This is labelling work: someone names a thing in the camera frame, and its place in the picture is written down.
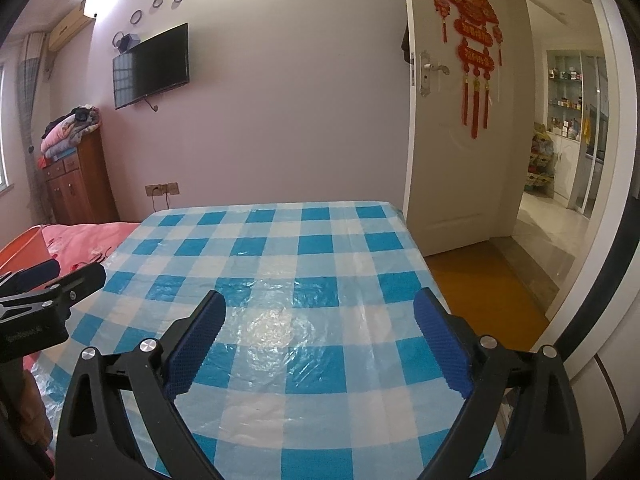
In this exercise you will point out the yellow hanging cloth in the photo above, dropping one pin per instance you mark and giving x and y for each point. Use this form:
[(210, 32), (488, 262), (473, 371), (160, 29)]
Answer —
[(585, 130)]

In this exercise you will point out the dark hanging bag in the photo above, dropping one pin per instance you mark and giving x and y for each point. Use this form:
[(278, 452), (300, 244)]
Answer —
[(406, 42)]

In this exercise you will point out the red hanging decoration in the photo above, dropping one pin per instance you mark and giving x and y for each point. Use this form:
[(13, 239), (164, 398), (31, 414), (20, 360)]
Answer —
[(470, 25)]

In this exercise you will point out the white display cabinet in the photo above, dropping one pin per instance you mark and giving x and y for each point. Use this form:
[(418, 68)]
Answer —
[(567, 85)]

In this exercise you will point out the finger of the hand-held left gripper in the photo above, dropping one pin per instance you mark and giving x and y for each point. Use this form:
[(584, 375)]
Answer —
[(35, 270), (82, 280)]

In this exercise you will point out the pile of folded blankets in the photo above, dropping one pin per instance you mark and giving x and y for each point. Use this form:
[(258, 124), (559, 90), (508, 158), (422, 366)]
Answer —
[(65, 135)]

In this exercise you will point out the wall air conditioner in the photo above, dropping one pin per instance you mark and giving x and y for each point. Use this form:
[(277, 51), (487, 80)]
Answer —
[(70, 27)]

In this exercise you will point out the black wall television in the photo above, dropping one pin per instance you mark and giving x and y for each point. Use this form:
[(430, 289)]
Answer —
[(150, 65)]

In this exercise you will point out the colourful fabric pile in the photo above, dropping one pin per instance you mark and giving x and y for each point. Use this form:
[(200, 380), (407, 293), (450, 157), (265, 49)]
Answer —
[(542, 160)]

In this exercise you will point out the red plastic bin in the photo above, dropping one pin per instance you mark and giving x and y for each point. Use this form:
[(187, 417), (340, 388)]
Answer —
[(25, 250)]

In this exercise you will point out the white door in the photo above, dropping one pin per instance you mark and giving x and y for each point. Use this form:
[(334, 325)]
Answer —
[(450, 170)]

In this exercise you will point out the brown wooden cabinet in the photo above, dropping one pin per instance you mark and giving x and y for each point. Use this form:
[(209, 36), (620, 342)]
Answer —
[(85, 185)]

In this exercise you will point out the person's left hand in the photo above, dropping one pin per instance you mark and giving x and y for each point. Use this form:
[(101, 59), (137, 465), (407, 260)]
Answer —
[(35, 415)]

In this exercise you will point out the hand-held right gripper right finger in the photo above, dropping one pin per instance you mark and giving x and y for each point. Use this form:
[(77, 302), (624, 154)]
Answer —
[(445, 345)]

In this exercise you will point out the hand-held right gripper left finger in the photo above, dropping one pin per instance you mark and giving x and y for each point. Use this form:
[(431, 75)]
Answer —
[(195, 345)]

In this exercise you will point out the wall socket panel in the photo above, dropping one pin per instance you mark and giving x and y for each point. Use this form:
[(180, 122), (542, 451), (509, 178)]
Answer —
[(162, 189)]

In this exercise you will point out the pink printed blanket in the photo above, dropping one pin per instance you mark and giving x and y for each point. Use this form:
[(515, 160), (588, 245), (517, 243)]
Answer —
[(85, 245)]

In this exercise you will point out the small grey box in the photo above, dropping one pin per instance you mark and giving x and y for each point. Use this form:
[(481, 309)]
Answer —
[(131, 41)]

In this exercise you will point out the grey checked curtain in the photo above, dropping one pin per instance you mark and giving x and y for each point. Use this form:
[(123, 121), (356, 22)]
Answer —
[(30, 110)]

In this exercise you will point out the blue checked tablecloth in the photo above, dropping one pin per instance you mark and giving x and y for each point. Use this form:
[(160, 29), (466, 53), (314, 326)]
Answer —
[(320, 270)]

